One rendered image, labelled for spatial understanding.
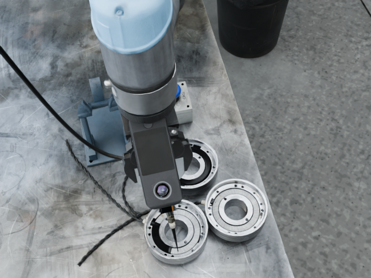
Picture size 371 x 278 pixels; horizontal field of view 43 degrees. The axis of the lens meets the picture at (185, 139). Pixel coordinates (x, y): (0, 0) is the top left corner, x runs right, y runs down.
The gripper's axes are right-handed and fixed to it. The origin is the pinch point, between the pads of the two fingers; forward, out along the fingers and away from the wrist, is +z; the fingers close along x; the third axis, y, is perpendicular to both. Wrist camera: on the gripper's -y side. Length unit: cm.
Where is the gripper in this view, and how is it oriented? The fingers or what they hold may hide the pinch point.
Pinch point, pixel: (162, 186)
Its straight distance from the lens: 70.6
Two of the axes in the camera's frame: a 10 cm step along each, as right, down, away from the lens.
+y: -2.4, -8.1, 5.4
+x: -9.7, 2.2, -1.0
